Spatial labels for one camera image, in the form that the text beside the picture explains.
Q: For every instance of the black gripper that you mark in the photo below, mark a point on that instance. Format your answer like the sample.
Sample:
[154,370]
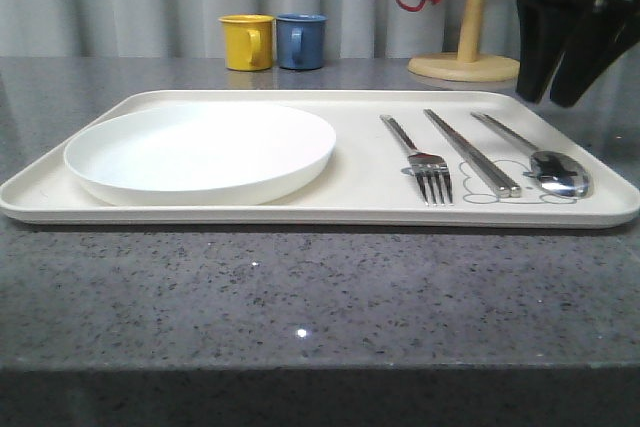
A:
[589,34]

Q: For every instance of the stainless steel spoon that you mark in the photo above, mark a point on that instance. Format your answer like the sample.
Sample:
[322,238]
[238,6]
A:
[554,172]

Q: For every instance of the stainless steel fork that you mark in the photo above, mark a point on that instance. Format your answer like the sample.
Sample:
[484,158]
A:
[430,171]

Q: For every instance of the white round plate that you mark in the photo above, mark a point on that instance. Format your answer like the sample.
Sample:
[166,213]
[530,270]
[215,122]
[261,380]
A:
[194,154]

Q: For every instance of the wooden mug tree stand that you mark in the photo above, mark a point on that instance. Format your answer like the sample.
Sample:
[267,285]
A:
[467,63]

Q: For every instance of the blue enamel mug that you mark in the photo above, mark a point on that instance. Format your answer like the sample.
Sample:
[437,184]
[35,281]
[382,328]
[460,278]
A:
[300,41]

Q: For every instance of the yellow enamel mug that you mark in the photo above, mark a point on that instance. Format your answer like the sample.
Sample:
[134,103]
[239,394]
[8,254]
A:
[248,41]

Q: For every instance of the grey pleated curtain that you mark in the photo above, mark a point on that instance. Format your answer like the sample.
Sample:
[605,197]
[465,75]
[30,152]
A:
[191,28]

